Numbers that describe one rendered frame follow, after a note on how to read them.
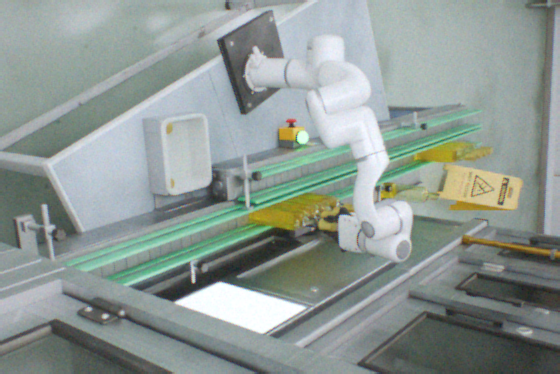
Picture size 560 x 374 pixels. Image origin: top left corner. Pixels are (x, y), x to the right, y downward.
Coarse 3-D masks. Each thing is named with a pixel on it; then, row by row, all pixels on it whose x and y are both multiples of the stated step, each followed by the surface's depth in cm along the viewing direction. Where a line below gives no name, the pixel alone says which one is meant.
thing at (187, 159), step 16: (176, 128) 182; (192, 128) 185; (176, 144) 183; (192, 144) 186; (208, 144) 183; (176, 160) 184; (192, 160) 188; (208, 160) 184; (176, 176) 184; (192, 176) 189; (208, 176) 186; (176, 192) 176
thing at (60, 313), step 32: (0, 256) 95; (32, 256) 94; (0, 288) 82; (32, 288) 81; (64, 288) 84; (96, 288) 80; (128, 288) 79; (0, 320) 76; (32, 320) 76; (64, 320) 75; (96, 320) 74; (128, 320) 75; (160, 320) 71; (192, 320) 69; (224, 320) 69; (0, 352) 68; (32, 352) 68; (64, 352) 68; (96, 352) 67; (128, 352) 66; (160, 352) 66; (192, 352) 65; (224, 352) 64; (256, 352) 61; (288, 352) 61
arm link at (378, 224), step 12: (372, 156) 151; (384, 156) 152; (360, 168) 153; (372, 168) 151; (384, 168) 151; (360, 180) 152; (372, 180) 150; (360, 192) 150; (372, 192) 149; (360, 204) 150; (372, 204) 148; (360, 216) 151; (372, 216) 148; (384, 216) 150; (396, 216) 151; (372, 228) 149; (384, 228) 149; (396, 228) 152
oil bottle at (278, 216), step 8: (264, 208) 190; (272, 208) 189; (280, 208) 189; (288, 208) 188; (256, 216) 193; (264, 216) 190; (272, 216) 188; (280, 216) 186; (288, 216) 184; (296, 216) 182; (304, 216) 183; (264, 224) 192; (272, 224) 189; (280, 224) 187; (288, 224) 185; (296, 224) 183
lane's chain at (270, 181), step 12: (456, 120) 309; (420, 132) 280; (432, 132) 290; (384, 144) 257; (396, 144) 264; (300, 156) 213; (336, 156) 230; (348, 156) 236; (300, 168) 213; (312, 168) 219; (324, 168) 225; (240, 180) 190; (252, 180) 195; (264, 180) 199; (276, 180) 204; (288, 180) 209; (240, 192) 191; (252, 192) 195
